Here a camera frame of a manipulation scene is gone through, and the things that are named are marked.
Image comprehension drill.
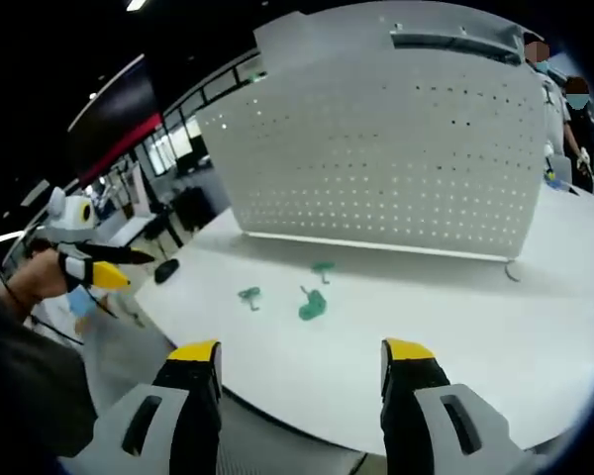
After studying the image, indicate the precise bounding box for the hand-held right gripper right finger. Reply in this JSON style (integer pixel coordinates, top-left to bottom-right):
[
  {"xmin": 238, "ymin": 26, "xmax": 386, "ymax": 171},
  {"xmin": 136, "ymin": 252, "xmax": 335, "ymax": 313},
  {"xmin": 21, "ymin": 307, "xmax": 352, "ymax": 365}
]
[{"xmin": 379, "ymin": 337, "xmax": 526, "ymax": 475}]

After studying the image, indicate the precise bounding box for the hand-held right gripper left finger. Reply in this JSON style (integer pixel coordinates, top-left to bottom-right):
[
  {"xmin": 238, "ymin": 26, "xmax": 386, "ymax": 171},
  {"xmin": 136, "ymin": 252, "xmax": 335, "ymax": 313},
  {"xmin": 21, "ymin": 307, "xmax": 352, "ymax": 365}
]
[{"xmin": 86, "ymin": 338, "xmax": 224, "ymax": 475}]

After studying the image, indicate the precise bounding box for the green hook assembly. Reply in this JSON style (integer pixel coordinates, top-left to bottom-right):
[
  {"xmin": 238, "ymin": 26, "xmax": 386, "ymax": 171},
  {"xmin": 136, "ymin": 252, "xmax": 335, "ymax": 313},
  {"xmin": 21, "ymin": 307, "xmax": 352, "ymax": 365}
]
[
  {"xmin": 237, "ymin": 286, "xmax": 265, "ymax": 314},
  {"xmin": 297, "ymin": 284, "xmax": 329, "ymax": 323},
  {"xmin": 310, "ymin": 260, "xmax": 336, "ymax": 286}
]

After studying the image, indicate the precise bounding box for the white perforated mounting plate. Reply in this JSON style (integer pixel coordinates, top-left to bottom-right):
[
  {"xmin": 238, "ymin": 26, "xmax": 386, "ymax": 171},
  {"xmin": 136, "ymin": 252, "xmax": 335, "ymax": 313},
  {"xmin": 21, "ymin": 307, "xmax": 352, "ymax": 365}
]
[{"xmin": 195, "ymin": 13, "xmax": 548, "ymax": 263}]

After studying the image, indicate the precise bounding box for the blue cloth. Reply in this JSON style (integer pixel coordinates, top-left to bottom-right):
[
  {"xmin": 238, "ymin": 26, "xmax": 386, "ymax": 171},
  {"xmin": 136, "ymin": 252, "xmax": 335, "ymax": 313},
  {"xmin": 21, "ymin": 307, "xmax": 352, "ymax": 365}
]
[{"xmin": 67, "ymin": 288, "xmax": 99, "ymax": 319}]

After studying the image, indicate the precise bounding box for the black computer mouse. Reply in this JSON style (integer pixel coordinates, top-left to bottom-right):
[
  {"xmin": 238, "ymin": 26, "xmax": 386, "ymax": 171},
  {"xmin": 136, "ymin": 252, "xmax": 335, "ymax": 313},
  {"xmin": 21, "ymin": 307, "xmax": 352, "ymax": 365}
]
[{"xmin": 153, "ymin": 257, "xmax": 181, "ymax": 285}]

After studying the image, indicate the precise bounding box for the black office chair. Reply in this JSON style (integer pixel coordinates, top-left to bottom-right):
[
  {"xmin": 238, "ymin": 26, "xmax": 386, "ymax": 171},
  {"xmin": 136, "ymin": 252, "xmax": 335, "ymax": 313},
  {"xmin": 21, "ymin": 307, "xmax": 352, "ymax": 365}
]
[{"xmin": 143, "ymin": 186, "xmax": 217, "ymax": 248}]

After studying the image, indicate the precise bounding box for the person's dark clothing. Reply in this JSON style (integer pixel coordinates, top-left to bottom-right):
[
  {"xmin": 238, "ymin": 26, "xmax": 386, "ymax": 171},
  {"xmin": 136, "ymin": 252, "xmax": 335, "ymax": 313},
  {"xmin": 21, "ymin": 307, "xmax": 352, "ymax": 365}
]
[{"xmin": 0, "ymin": 246, "xmax": 99, "ymax": 460}]

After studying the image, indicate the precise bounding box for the black cable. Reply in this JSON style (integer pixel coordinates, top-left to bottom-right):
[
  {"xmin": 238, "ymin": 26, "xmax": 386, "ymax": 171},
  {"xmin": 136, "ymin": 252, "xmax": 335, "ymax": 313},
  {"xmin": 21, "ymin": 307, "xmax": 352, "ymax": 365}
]
[{"xmin": 0, "ymin": 266, "xmax": 121, "ymax": 347}]

